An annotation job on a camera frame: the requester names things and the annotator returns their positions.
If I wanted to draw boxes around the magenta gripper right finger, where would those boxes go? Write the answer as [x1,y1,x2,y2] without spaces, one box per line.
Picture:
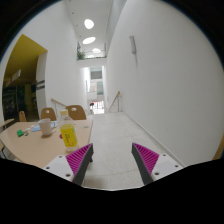
[132,143,183,185]

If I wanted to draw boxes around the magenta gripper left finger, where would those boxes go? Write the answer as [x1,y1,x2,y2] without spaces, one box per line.
[44,144,93,186]

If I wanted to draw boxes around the yellow drink plastic bottle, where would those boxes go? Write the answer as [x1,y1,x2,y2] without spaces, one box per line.
[59,109,78,152]

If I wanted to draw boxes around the white ceramic mug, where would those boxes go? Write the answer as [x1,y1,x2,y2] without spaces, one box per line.
[38,118,56,136]

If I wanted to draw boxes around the wooden chair right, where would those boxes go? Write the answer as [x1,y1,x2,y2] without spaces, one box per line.
[66,105,86,120]

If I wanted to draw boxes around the wooden chair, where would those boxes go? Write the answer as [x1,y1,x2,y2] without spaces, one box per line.
[66,105,86,120]
[41,107,57,121]
[19,111,26,122]

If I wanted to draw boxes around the wooden chair middle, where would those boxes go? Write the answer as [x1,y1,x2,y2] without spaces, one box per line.
[41,107,57,121]

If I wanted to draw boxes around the green small object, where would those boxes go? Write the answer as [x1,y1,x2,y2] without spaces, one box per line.
[17,130,24,137]

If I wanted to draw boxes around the wooden stair handrail left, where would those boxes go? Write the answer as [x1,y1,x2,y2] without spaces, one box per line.
[51,98,66,107]

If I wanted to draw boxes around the wooden stair handrail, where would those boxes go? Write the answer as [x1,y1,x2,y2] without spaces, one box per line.
[107,92,121,112]
[51,98,66,107]

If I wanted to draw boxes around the wooden chair left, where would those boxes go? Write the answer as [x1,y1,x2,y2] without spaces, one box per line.
[19,111,26,122]

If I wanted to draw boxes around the wooden stair handrail right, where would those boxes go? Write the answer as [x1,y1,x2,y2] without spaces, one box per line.
[107,92,121,112]

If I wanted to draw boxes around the balcony green plant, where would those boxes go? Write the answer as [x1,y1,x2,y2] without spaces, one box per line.
[77,50,85,60]

